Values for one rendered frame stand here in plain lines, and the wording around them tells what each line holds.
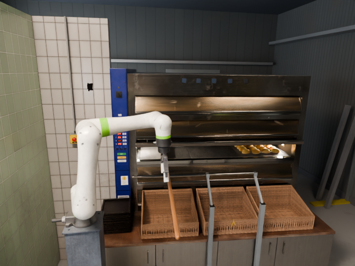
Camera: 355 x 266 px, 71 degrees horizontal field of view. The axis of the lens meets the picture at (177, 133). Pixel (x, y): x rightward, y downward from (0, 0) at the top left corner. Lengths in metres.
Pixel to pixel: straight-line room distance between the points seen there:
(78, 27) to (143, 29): 3.61
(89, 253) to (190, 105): 1.63
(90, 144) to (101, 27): 1.52
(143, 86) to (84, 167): 1.38
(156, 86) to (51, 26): 1.10
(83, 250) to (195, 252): 1.23
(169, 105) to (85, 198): 1.46
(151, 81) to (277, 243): 2.05
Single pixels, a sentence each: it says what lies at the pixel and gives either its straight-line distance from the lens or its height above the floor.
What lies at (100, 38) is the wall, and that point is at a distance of 2.63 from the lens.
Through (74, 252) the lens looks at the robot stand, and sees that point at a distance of 1.80.
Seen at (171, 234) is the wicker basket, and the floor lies 0.62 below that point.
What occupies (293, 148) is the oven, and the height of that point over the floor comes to 1.28.
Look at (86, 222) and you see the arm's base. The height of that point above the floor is 1.22.
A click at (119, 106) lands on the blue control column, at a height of 1.78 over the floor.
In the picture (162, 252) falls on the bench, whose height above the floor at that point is 0.47.
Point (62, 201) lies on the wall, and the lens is 3.08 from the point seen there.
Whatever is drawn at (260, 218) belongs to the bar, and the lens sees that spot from 2.59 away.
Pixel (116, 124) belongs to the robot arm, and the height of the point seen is 1.82.
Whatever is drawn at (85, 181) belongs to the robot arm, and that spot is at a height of 1.56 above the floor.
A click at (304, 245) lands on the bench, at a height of 0.43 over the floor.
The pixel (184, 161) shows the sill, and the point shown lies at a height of 1.17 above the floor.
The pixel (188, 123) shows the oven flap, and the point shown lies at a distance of 2.68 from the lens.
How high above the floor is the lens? 2.14
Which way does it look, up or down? 14 degrees down
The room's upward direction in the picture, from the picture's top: 1 degrees clockwise
